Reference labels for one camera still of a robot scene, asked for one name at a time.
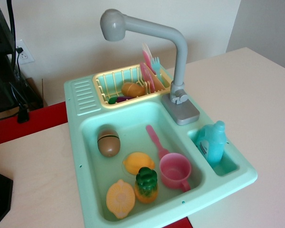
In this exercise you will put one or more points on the grey toy faucet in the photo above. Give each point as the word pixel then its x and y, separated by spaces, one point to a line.
pixel 114 25

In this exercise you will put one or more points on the yellow toy lemon half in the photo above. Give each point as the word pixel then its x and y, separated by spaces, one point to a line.
pixel 136 160

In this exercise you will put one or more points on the purple toy eggplant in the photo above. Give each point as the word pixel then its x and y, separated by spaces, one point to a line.
pixel 118 99

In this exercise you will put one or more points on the brown toy kiwi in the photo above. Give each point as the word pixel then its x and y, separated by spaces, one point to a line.
pixel 108 142

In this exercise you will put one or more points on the pink toy spatula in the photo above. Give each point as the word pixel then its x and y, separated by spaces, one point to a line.
pixel 155 139

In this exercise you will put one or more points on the toy lemon half cut face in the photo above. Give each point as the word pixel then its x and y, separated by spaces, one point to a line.
pixel 120 199

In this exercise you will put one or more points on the blue toy detergent bottle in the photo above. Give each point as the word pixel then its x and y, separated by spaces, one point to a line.
pixel 210 141

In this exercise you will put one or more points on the toy pineapple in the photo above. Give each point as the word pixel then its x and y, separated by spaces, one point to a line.
pixel 146 185

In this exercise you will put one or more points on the blue toy fork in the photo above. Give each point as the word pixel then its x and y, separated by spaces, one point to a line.
pixel 155 63

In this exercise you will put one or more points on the yellow dish rack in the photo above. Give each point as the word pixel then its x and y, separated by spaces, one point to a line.
pixel 108 84

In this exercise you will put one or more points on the black plug adapter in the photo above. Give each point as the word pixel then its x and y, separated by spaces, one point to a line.
pixel 23 116

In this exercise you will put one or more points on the pink toy cup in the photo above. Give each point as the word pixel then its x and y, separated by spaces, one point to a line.
pixel 175 170

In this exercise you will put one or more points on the black equipment stand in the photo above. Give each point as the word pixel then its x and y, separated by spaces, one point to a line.
pixel 16 90

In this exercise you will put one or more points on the white wall power outlet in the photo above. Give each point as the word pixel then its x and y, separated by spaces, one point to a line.
pixel 25 56

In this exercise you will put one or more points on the mint green toy sink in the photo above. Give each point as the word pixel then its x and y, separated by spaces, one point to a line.
pixel 96 173

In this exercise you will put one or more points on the pink and white toy plate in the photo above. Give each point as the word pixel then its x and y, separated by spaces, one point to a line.
pixel 147 56

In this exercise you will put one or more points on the orange toy fruit in rack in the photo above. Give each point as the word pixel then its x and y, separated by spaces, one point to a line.
pixel 132 90

